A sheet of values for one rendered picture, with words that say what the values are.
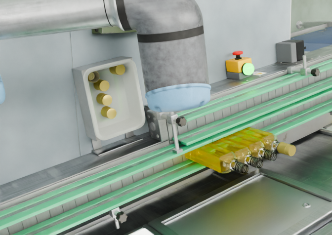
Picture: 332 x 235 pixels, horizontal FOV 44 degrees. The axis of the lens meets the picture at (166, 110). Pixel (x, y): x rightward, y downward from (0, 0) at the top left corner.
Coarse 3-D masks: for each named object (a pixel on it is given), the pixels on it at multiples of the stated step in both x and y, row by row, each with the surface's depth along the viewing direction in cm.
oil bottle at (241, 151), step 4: (216, 140) 135; (220, 140) 135; (224, 140) 134; (216, 144) 132; (220, 144) 132; (224, 144) 131; (228, 144) 131; (232, 144) 130; (236, 144) 130; (224, 148) 129; (228, 148) 128; (232, 148) 127; (236, 148) 127; (240, 148) 126; (244, 148) 126; (248, 148) 126; (236, 152) 124; (240, 152) 124; (244, 152) 124; (248, 152) 125; (240, 156) 124; (244, 156) 124; (240, 160) 124; (244, 160) 124
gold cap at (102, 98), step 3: (99, 93) 130; (102, 93) 129; (99, 96) 128; (102, 96) 127; (105, 96) 126; (108, 96) 127; (96, 99) 129; (99, 99) 128; (102, 99) 126; (105, 99) 126; (108, 99) 127; (111, 99) 127; (99, 102) 128; (102, 102) 126; (105, 102) 127; (108, 102) 127; (111, 102) 128; (105, 105) 127; (108, 105) 127
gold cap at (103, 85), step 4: (100, 80) 126; (104, 80) 125; (96, 84) 126; (100, 84) 125; (104, 84) 125; (108, 84) 126; (96, 88) 127; (100, 88) 125; (104, 88) 126; (108, 88) 126
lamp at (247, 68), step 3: (246, 63) 153; (249, 63) 152; (243, 66) 153; (246, 66) 152; (249, 66) 152; (252, 66) 152; (243, 69) 153; (246, 69) 152; (249, 69) 152; (252, 69) 152; (243, 72) 153; (246, 72) 152; (249, 72) 152; (252, 72) 153
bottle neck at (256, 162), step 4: (248, 156) 123; (252, 156) 123; (248, 160) 123; (252, 160) 121; (256, 160) 120; (260, 160) 121; (248, 164) 124; (252, 164) 121; (256, 164) 120; (260, 164) 121
